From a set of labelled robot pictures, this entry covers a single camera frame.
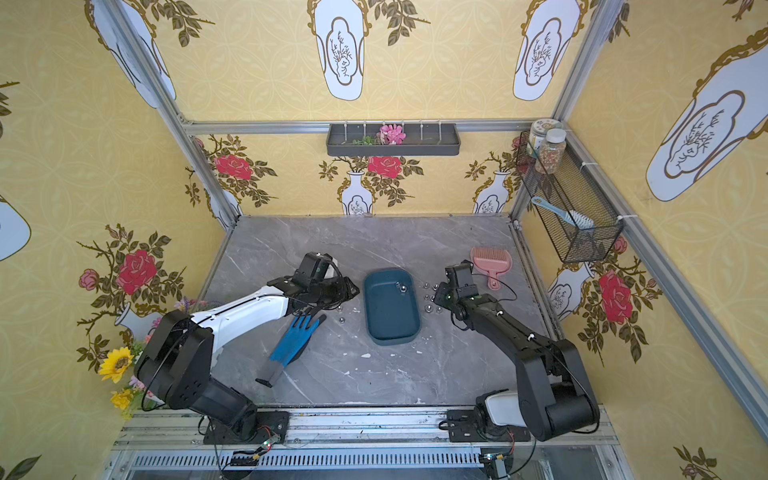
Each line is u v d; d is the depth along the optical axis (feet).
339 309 3.12
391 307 3.13
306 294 2.22
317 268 2.31
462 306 2.12
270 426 2.40
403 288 3.28
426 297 3.20
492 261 3.45
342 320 3.03
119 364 2.14
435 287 3.28
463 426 2.40
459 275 2.30
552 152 2.62
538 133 2.80
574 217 2.25
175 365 1.46
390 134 2.89
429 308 3.11
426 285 3.29
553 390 1.39
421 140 3.03
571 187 2.85
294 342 2.76
